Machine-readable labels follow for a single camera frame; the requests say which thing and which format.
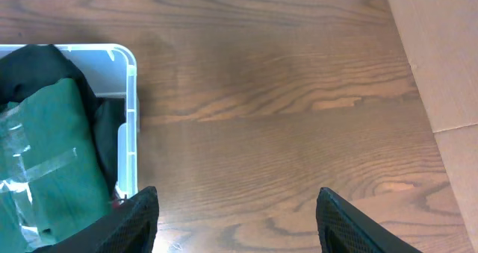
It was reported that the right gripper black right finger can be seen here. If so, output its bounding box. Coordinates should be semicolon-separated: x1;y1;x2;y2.
316;187;420;253

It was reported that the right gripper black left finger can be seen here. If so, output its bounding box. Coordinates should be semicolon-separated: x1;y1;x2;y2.
34;186;159;253

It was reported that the dark green garment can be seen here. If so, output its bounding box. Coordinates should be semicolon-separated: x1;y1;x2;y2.
1;78;111;252

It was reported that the black garment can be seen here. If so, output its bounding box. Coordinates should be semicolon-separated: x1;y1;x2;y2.
1;44;125;194

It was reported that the clear plastic storage container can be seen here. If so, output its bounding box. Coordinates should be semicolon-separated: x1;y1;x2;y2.
1;43;139;198

